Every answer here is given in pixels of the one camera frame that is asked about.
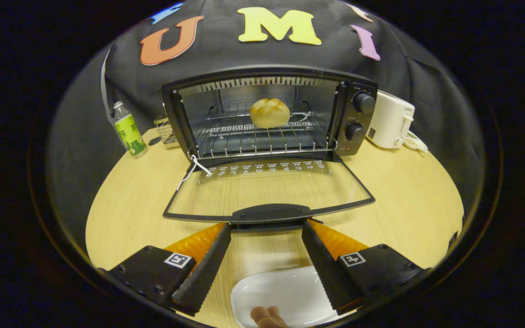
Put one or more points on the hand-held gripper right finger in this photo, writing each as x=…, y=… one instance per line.
x=326, y=273

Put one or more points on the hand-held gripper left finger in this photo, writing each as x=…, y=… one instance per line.
x=205, y=273

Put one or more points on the black toaster oven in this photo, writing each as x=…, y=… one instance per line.
x=358, y=118

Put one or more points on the golden bread bun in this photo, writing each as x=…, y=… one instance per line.
x=270, y=113

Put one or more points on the metal oven rack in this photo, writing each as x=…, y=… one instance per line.
x=262, y=139

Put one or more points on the white pop-up toaster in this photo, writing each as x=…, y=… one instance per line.
x=390, y=120

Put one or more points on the white square plate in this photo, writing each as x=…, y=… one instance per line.
x=280, y=287

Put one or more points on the green label drink bottle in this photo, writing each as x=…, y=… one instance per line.
x=130, y=134

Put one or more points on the small white snack dish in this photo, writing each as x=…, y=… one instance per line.
x=415, y=142

